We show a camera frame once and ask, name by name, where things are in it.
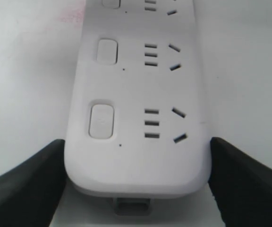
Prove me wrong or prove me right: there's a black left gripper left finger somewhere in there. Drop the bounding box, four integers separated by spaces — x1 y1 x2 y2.
0 139 67 227

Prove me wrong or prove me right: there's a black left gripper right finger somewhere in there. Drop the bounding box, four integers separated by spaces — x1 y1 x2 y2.
208 137 272 227

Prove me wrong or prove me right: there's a white five-outlet power strip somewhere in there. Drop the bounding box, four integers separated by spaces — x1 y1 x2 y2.
65 0 211 216

